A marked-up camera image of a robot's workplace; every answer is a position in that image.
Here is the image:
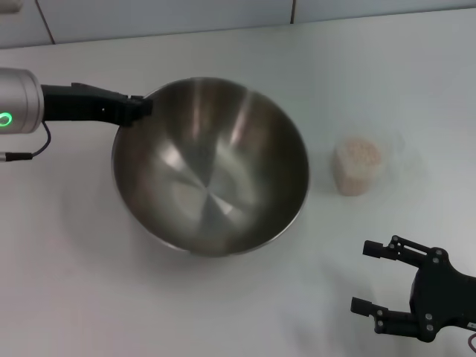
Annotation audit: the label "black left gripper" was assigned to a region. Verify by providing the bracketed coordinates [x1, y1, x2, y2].
[40, 82, 154, 128]

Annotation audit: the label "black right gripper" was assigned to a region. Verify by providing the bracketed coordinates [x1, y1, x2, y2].
[350, 234, 476, 343]

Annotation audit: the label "stainless steel mixing bowl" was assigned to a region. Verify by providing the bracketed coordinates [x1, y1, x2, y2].
[110, 76, 311, 259]

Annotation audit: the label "white rice grains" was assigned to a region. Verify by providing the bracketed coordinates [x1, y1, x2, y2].
[332, 136, 384, 196]

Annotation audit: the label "clear plastic measuring cup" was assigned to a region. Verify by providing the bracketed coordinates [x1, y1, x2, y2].
[330, 129, 407, 196]

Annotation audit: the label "left gripper connector cable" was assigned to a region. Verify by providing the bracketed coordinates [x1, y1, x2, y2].
[0, 121, 52, 164]

